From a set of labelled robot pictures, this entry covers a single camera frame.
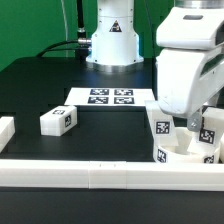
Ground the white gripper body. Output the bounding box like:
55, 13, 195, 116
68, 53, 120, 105
156, 7, 224, 118

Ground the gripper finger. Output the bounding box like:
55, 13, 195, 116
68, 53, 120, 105
187, 111, 203, 131

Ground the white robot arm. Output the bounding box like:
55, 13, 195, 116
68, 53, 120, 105
86, 0, 224, 132

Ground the white paper marker sheet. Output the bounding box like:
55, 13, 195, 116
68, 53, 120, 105
65, 87, 154, 107

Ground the white U-shaped fence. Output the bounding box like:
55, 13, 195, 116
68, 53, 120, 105
0, 116, 224, 192

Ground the black cable upright connector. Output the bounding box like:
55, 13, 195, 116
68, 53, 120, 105
76, 0, 86, 38

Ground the black thick cable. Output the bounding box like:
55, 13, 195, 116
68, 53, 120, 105
35, 40, 92, 61

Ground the thin white cable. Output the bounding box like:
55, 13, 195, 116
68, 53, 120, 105
60, 0, 69, 58

